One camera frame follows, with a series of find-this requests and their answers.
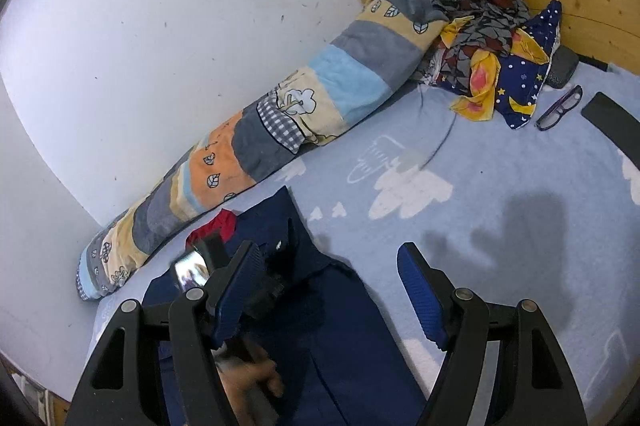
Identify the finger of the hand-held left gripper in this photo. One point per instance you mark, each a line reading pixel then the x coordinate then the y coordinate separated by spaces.
pixel 286 238

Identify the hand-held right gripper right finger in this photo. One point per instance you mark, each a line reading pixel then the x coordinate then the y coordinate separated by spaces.
pixel 422 296

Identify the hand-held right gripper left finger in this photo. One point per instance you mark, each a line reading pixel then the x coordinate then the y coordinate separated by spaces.
pixel 234 301

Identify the navy blue garment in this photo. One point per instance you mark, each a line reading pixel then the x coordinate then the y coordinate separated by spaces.
pixel 340 331

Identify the pile of patterned clothes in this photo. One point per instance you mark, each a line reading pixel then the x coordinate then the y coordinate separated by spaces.
pixel 520 78

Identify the person's left hand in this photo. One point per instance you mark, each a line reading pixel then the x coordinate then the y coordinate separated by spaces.
pixel 252 376

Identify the light blue cloud bed sheet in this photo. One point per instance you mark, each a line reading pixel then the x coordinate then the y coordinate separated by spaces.
pixel 500 186

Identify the rolled patchwork blanket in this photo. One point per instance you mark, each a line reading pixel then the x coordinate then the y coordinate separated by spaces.
pixel 350 56

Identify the yellow patterned scarf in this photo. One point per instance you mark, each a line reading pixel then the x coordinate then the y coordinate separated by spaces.
pixel 482 76

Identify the purple-framed glasses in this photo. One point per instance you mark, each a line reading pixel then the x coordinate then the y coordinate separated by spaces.
pixel 560 107

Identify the black phone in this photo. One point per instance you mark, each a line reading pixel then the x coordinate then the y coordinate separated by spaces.
pixel 610 115

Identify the dark grey glasses case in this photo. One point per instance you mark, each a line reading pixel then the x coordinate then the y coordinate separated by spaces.
pixel 562 66

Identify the small black object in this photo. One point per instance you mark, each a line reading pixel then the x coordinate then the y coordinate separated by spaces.
pixel 600 65

